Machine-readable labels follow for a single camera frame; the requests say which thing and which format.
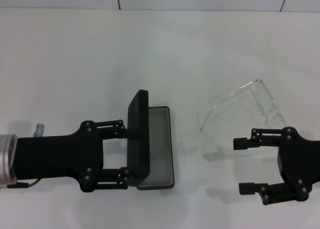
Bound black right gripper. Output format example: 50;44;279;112
232;126;320;205

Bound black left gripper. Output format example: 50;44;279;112
13;119;130;194

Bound black glasses case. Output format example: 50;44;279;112
126;89;175;191

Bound clear transparent glasses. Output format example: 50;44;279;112
198;78;296;161

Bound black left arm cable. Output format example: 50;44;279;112
6;179;41;189

